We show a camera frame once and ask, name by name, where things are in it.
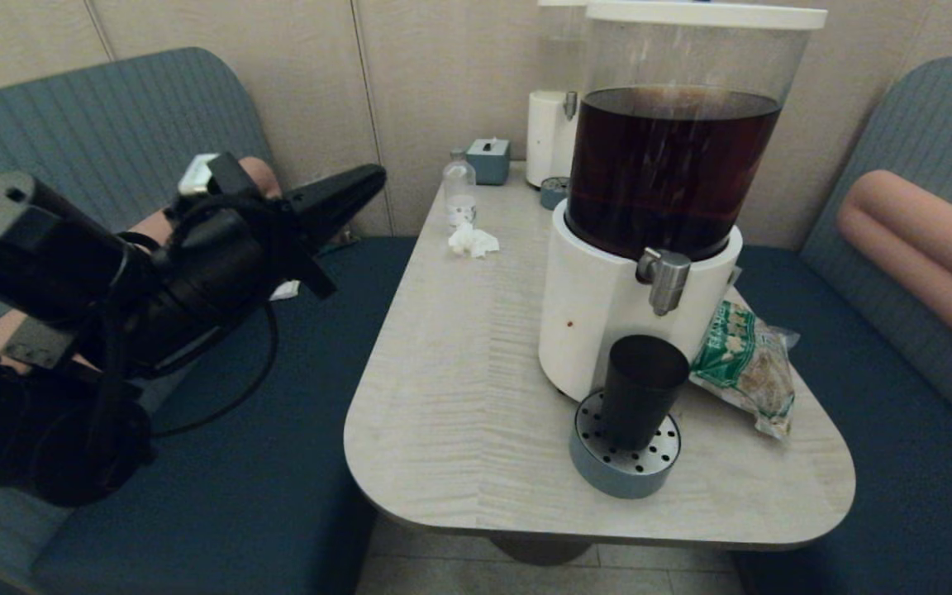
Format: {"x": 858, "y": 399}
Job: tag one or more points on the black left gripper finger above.
{"x": 335, "y": 216}
{"x": 352, "y": 178}

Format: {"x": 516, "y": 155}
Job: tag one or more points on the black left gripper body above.
{"x": 211, "y": 273}

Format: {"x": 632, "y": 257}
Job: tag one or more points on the black plastic cup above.
{"x": 641, "y": 388}

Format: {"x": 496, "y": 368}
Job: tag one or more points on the clear dark snack bag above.
{"x": 344, "y": 240}

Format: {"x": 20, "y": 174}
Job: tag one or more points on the white napkin pack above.
{"x": 284, "y": 290}

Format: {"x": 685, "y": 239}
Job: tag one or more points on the pink bolster cushion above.
{"x": 922, "y": 248}
{"x": 261, "y": 175}

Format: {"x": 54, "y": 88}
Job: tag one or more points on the clear plastic bottle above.
{"x": 459, "y": 192}

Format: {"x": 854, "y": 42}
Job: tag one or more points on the crumpled white tissue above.
{"x": 473, "y": 240}

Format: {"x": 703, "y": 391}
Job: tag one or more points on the blue-grey tissue box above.
{"x": 488, "y": 163}

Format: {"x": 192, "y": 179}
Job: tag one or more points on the empty white drink dispenser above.
{"x": 546, "y": 140}

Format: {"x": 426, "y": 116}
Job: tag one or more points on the teal bench sofa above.
{"x": 278, "y": 463}
{"x": 922, "y": 496}

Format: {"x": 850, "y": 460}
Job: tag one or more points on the small round drip tray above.
{"x": 554, "y": 194}

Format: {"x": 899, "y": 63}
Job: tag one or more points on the small silver dispenser tap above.
{"x": 570, "y": 105}

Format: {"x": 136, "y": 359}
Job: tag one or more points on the large dark tea dispenser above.
{"x": 600, "y": 297}

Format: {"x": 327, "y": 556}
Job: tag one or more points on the round perforated drip tray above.
{"x": 621, "y": 477}

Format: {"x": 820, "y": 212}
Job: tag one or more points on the green snack bag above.
{"x": 742, "y": 364}

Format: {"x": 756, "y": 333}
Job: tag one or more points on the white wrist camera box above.
{"x": 195, "y": 175}

